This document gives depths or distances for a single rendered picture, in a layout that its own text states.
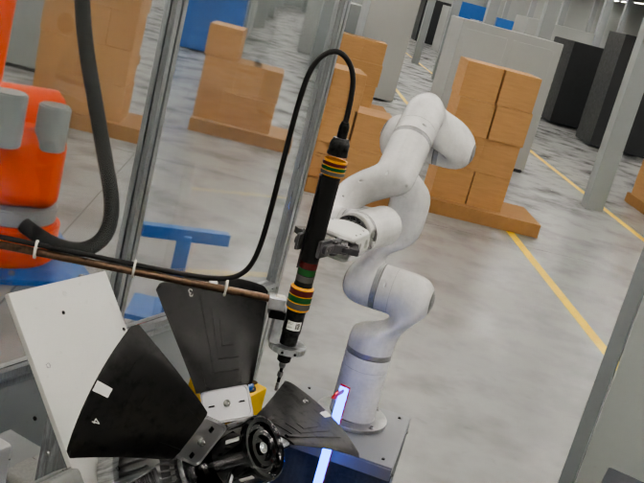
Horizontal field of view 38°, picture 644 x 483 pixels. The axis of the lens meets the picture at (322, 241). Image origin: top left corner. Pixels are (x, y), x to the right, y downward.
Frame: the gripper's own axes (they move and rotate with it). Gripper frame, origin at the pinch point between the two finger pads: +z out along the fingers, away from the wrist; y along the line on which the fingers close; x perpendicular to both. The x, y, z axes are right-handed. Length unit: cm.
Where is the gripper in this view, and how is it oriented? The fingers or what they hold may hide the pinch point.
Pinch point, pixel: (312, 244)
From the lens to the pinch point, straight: 166.2
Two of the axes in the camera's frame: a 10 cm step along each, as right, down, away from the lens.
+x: 2.5, -9.3, -2.6
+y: -8.5, -3.4, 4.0
